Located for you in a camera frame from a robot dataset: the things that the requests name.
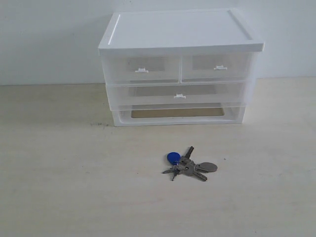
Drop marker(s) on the keys with blue fob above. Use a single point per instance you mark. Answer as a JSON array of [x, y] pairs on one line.
[[183, 164]]

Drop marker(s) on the white plastic drawer cabinet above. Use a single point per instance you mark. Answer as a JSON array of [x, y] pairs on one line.
[[180, 33]]

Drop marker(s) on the clear wide middle drawer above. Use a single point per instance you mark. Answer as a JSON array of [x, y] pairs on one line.
[[180, 96]]

